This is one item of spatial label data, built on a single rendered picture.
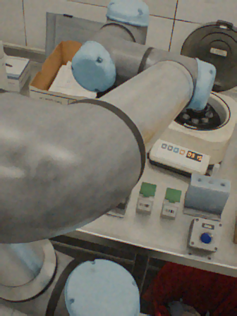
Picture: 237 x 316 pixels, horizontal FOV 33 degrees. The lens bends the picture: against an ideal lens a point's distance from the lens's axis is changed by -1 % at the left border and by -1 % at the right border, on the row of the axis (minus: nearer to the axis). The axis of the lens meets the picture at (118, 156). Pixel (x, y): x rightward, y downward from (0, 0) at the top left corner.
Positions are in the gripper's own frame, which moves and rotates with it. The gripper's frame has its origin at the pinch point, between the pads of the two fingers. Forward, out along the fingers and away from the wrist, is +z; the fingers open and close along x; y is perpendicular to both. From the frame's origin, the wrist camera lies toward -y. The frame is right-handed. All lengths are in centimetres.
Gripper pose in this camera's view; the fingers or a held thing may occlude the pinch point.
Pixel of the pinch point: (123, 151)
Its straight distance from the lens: 94.5
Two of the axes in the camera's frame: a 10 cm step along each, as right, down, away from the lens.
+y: -9.6, -2.3, 1.3
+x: -2.5, 6.7, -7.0
